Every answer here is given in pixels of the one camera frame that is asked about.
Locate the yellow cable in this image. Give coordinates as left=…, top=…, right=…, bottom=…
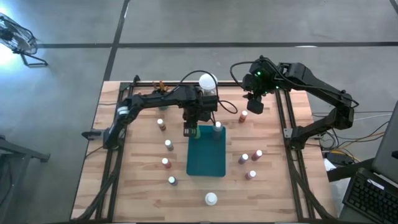
left=323, top=132, right=386, bottom=161

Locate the white dome lamp silver base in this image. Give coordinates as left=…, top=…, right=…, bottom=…
left=198, top=73, right=218, bottom=97

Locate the black wire floor fan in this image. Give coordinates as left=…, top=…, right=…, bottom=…
left=0, top=12, right=49, bottom=67

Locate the white cable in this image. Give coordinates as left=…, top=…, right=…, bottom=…
left=354, top=112, right=393, bottom=123

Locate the grey laptop lid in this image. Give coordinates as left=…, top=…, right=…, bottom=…
left=372, top=100, right=398, bottom=184

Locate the teal plastic tray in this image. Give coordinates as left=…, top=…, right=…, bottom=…
left=186, top=124, right=227, bottom=178

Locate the large grey paint bottle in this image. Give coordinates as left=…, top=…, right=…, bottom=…
left=211, top=121, right=224, bottom=140

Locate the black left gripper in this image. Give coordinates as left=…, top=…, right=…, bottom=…
left=182, top=85, right=215, bottom=138

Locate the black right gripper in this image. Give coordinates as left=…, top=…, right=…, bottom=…
left=242, top=56, right=280, bottom=114

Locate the large white paint bottle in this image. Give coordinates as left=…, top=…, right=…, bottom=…
left=204, top=192, right=218, bottom=207

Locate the green plastic cup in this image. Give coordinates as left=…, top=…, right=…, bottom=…
left=154, top=88, right=171, bottom=112

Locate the black keyboard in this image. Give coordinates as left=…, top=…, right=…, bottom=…
left=341, top=167, right=398, bottom=224

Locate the black power supply box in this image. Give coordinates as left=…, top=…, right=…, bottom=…
left=326, top=152, right=355, bottom=166

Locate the black cable bundle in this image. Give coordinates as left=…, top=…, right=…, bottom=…
left=312, top=110, right=394, bottom=153

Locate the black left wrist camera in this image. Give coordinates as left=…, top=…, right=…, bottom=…
left=201, top=95, right=219, bottom=112

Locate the black aluminium table frame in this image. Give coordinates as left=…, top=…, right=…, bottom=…
left=71, top=74, right=338, bottom=224

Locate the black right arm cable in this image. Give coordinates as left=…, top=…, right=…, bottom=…
left=229, top=61, right=259, bottom=91

